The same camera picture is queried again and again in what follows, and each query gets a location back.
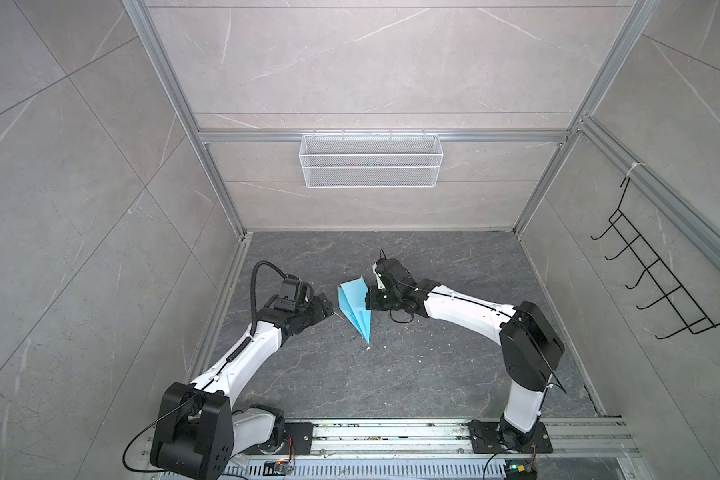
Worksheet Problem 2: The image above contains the light blue paper sheet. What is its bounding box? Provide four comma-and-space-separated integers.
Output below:
337, 277, 372, 343

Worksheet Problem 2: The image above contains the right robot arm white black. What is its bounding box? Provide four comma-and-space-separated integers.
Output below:
365, 281, 565, 441

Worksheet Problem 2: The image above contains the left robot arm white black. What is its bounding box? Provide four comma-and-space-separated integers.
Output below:
149, 293, 334, 479

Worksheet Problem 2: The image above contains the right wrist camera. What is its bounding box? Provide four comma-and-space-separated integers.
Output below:
372, 258, 412, 289

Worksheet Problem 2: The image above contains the left black cable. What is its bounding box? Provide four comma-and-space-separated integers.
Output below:
121, 260, 289, 475

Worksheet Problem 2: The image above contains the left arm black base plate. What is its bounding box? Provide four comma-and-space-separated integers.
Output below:
244, 421, 315, 455

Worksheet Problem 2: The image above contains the white wire mesh basket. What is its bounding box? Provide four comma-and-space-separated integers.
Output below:
299, 133, 444, 189

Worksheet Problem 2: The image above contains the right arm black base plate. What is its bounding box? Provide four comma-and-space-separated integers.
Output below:
466, 418, 553, 454

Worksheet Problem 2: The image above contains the aluminium mounting rail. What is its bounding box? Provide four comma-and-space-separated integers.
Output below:
290, 417, 640, 459

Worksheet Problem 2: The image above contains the white cable tie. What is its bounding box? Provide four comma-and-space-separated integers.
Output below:
624, 162, 648, 181

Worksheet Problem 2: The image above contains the black wire hook rack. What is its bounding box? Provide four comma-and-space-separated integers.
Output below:
590, 177, 720, 340

